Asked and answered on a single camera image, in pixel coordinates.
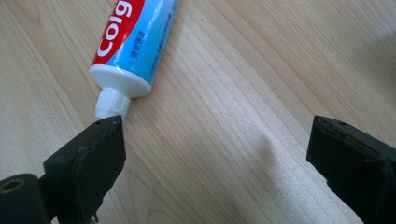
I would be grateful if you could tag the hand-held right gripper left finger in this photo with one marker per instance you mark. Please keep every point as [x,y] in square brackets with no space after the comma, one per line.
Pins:
[84,168]

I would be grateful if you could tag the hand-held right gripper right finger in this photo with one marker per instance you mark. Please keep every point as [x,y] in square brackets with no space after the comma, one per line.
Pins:
[358,165]

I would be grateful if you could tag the blue red toothpaste tube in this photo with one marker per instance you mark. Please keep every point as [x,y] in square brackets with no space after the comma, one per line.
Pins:
[134,46]

